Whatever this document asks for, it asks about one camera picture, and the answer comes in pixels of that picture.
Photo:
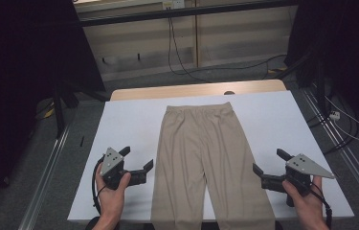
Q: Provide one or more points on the white power adapter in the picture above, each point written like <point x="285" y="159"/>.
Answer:
<point x="334" y="115"/>

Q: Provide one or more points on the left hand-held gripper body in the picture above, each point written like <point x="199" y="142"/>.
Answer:
<point x="111" y="163"/>

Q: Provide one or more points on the white wall socket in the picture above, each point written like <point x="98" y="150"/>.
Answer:
<point x="174" y="4"/>

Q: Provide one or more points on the light wooden cabinet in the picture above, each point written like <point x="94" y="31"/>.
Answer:
<point x="237" y="38"/>

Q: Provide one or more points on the person's left hand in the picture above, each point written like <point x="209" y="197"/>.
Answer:
<point x="111" y="201"/>

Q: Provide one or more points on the black horizontal beam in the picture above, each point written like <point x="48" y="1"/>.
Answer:
<point x="180" y="12"/>

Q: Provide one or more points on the small black floor object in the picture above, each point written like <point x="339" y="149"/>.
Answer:
<point x="81" y="141"/>

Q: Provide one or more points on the person's right hand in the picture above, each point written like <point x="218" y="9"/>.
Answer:
<point x="308" y="204"/>

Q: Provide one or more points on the black metal stand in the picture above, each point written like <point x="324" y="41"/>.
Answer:
<point x="320" y="89"/>
<point x="59" y="121"/>

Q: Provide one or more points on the beige pants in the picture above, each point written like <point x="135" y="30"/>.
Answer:
<point x="206" y="166"/>

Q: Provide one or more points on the black curtain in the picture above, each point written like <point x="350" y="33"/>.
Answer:
<point x="352" y="48"/>
<point x="14" y="64"/>

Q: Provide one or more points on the aluminium floor rail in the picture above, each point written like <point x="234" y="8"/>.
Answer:
<point x="355" y="169"/>
<point x="44" y="182"/>

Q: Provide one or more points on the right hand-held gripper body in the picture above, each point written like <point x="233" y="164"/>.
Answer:
<point x="304" y="166"/>

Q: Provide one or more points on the white table board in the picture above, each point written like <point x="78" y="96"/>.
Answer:
<point x="129" y="127"/>

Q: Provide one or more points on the yellow floor tape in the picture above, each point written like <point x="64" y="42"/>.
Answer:
<point x="277" y="69"/>
<point x="50" y="112"/>

